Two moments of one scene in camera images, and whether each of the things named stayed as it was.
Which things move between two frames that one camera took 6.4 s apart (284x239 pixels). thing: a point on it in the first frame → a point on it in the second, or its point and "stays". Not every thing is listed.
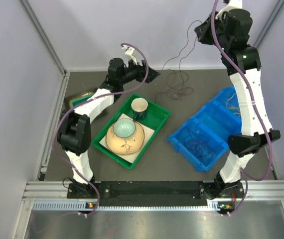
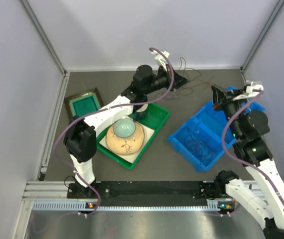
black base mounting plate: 157,193 stays
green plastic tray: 156,117 stays
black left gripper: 141,70 → 174,80
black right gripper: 201,31 → 221,97
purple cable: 198,147 stays
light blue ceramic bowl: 124,128 stays
